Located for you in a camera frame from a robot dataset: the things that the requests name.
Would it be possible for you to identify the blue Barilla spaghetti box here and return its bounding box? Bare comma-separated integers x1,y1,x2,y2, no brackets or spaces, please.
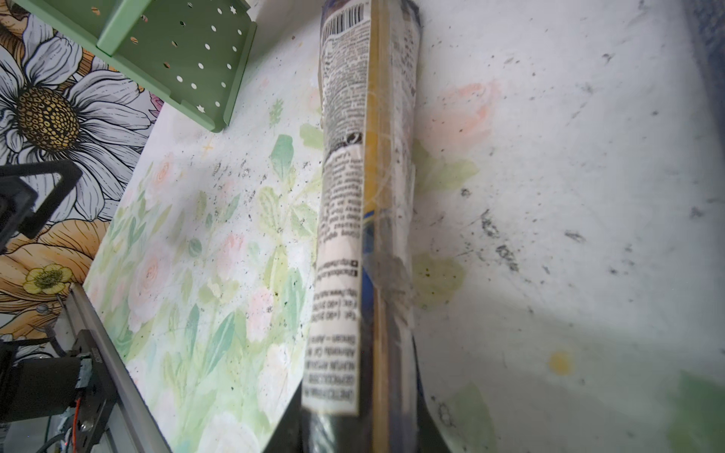
683,0,725,143

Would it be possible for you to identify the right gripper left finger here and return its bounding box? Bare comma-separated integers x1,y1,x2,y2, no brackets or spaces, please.
264,390,303,453

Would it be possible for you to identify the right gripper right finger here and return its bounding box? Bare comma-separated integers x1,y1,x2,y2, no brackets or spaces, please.
416,373,450,453

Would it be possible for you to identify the blue-ended spaghetti bag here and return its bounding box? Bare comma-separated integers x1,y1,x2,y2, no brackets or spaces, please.
300,1,422,452

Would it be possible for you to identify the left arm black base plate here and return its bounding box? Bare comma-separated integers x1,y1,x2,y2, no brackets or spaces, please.
72,330,118,452

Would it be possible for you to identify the light green wooden shelf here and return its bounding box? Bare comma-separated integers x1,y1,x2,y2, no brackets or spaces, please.
20,0,257,132

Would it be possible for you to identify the aluminium mounting rail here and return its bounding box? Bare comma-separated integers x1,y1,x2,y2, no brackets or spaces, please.
33,284,171,452

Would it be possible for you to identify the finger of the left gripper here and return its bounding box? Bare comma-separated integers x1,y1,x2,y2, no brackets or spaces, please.
0,159,84,242

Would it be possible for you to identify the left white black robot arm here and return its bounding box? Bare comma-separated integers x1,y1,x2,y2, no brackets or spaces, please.
1,160,81,423

